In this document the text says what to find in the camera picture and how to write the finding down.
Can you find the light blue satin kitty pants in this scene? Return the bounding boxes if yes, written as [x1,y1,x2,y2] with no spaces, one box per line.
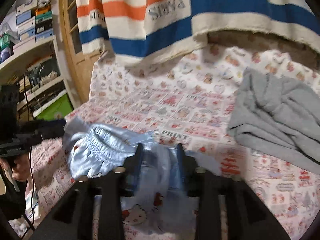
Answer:
[62,117,223,237]

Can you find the person's left hand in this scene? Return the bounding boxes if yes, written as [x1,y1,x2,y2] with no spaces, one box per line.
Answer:
[1,154,30,182]

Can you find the green storage bin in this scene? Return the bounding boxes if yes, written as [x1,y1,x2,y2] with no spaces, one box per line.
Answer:
[33,93,73,120]

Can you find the white storage shelf unit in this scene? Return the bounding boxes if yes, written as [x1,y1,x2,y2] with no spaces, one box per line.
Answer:
[1,35,80,121]

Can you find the wooden glass-pane door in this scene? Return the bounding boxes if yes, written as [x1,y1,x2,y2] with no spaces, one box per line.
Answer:
[59,0,100,103]

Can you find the grey folded sweatpants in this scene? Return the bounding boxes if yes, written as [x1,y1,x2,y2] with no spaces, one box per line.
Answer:
[227,68,319,174]

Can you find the pink print bed sheet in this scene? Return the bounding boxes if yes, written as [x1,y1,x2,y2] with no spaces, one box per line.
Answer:
[31,89,319,239]

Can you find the stacked shoe boxes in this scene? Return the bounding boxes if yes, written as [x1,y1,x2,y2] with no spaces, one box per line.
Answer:
[16,0,54,42]

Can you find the bear print white sheet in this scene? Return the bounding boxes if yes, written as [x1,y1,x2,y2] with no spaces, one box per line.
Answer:
[89,31,319,99]

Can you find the striped Paris curtain cloth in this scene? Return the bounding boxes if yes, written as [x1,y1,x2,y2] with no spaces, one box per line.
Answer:
[76,0,319,66]

